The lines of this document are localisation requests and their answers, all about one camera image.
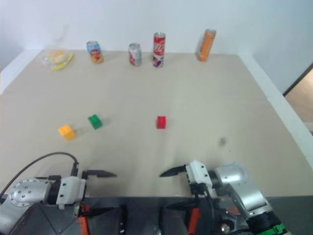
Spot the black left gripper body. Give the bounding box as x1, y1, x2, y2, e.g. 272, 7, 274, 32
70, 162, 89, 219

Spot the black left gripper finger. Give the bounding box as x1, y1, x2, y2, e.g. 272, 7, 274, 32
80, 207, 116, 218
82, 169, 117, 179

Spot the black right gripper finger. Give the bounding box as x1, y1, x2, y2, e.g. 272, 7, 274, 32
159, 164, 188, 178
163, 199, 200, 211

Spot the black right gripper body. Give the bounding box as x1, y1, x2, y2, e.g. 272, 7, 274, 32
185, 168, 210, 205

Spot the dark rounded housing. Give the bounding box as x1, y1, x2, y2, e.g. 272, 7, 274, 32
158, 205, 196, 235
14, 202, 129, 235

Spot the yellow toy block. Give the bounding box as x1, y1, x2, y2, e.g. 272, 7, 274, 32
58, 124, 76, 141

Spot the red toy block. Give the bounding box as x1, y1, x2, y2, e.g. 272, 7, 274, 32
156, 116, 168, 130

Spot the green toy block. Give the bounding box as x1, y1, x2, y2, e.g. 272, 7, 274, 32
88, 114, 104, 130

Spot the yellow banana-shaped piece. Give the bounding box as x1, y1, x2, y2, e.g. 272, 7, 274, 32
50, 52, 74, 71

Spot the clear plastic bag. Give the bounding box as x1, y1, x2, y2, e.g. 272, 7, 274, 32
40, 45, 75, 72

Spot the round bread bun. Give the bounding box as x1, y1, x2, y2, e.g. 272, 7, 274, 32
48, 49, 68, 64

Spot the blue and yellow juice can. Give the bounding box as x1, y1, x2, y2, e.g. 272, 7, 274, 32
86, 40, 105, 65

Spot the tall red cola can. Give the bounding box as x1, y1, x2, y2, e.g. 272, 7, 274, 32
153, 31, 166, 68

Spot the silver and red drink can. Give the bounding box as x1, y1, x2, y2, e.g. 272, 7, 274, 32
128, 43, 143, 67

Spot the tall orange soda can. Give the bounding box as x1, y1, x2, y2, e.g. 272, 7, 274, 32
195, 28, 217, 62

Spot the orange bracket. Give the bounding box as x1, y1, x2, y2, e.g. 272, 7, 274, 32
187, 207, 202, 234
77, 202, 90, 235

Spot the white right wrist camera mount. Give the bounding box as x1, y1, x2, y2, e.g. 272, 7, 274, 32
185, 160, 214, 190

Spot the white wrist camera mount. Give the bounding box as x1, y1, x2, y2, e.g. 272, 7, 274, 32
56, 176, 87, 210
185, 160, 214, 190

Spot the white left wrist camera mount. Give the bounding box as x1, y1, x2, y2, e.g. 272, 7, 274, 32
56, 176, 87, 210

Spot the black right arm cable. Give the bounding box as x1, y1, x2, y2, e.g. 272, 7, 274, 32
202, 190, 217, 235

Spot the dark brown wall strip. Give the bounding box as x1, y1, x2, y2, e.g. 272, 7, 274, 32
283, 63, 313, 96

